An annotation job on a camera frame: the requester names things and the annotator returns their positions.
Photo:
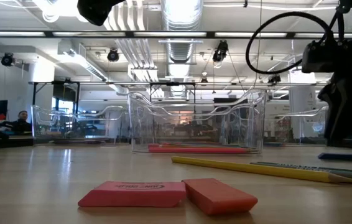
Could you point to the pink eraser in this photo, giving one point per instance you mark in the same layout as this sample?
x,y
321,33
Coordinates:
x,y
132,194

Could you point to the person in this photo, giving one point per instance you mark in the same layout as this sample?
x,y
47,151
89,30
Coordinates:
x,y
20,124

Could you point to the clear plastic bin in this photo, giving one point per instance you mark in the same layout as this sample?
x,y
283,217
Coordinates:
x,y
79,124
145,124
300,124
194,109

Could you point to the black background frame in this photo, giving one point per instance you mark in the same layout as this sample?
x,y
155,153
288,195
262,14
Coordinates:
x,y
173,83

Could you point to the white rectangular duct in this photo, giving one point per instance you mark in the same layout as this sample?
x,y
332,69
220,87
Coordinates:
x,y
79,59

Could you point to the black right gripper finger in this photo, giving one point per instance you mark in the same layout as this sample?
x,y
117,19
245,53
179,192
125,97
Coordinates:
x,y
350,105

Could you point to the silver ventilation duct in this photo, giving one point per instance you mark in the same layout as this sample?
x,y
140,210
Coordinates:
x,y
180,18

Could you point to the red eraser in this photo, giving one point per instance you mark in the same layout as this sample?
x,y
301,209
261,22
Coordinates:
x,y
219,196

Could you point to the black stand with monitor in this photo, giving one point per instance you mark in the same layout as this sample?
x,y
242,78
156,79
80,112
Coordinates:
x,y
65,92

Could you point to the yellow pencil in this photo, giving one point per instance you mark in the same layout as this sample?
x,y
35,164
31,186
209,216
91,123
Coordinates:
x,y
257,169

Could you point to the black ceiling spotlight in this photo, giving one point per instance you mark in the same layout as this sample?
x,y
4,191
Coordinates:
x,y
220,51
7,59
274,79
113,55

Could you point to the red pen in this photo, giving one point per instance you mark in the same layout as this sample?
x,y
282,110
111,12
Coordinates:
x,y
201,150

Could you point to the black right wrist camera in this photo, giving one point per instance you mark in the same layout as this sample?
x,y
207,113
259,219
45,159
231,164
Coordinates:
x,y
325,57

